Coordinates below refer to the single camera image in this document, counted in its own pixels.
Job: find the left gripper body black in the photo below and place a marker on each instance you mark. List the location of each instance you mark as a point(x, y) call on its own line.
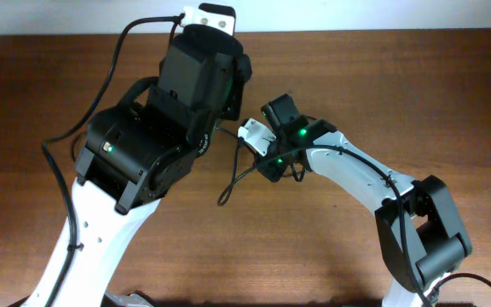
point(233, 107)

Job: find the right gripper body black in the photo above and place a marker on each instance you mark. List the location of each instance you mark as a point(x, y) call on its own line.
point(273, 166)

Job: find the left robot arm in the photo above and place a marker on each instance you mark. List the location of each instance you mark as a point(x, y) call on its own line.
point(134, 152)

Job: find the left arm base part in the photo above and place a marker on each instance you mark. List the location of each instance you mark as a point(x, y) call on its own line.
point(135, 299)

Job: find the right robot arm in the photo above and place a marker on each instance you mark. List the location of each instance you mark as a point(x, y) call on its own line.
point(421, 233)

